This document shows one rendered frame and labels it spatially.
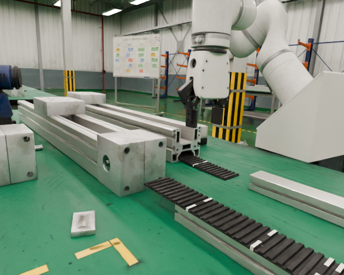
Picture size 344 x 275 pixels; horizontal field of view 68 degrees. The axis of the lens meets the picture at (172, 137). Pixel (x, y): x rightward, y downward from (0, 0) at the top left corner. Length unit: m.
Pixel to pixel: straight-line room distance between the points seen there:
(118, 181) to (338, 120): 0.63
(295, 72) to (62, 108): 0.72
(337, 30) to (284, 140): 7.86
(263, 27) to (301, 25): 8.02
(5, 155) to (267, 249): 0.45
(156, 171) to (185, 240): 0.17
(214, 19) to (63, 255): 0.47
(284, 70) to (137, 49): 5.81
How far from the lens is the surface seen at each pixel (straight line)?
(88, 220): 0.39
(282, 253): 0.31
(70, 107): 0.82
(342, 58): 8.41
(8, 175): 0.56
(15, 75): 0.73
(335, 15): 8.67
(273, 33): 0.99
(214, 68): 0.56
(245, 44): 1.03
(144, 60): 6.41
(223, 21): 0.56
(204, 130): 0.81
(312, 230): 0.44
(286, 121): 0.79
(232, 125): 3.89
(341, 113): 0.85
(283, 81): 0.90
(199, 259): 0.33
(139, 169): 0.46
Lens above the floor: 0.98
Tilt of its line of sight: 13 degrees down
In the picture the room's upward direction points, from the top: 2 degrees clockwise
